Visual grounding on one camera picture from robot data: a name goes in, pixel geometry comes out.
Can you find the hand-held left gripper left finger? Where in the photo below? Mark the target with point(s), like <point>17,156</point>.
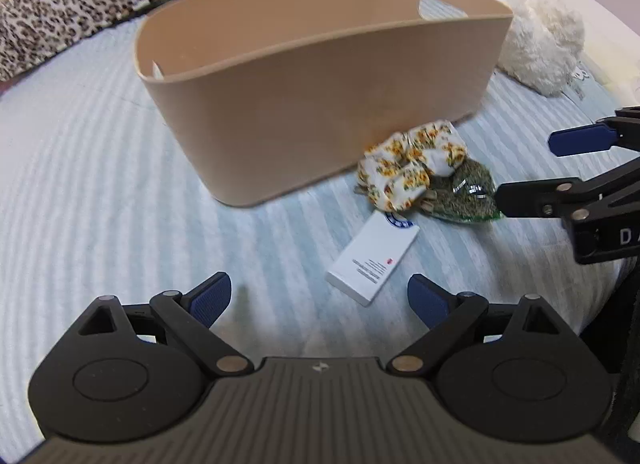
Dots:
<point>212,295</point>

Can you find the white fluffy plush toy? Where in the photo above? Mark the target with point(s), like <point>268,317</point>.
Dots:
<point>542,44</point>

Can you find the striped light blue bedsheet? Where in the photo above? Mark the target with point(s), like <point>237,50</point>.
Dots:
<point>100,184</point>

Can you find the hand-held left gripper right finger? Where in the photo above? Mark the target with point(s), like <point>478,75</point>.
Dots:
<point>425,300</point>

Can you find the green patterned packet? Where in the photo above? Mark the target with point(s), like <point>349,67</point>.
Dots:
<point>462,191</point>

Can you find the beige oval storage basket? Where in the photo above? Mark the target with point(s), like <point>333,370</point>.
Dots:
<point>310,89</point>

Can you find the white rectangular box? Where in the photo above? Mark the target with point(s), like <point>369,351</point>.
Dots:
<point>372,259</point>

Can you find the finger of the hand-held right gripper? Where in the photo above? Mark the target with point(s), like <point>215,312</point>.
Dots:
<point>530,199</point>
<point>580,140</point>

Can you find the floral sunflower scrunchie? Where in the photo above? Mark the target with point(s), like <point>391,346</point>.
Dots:
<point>410,164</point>

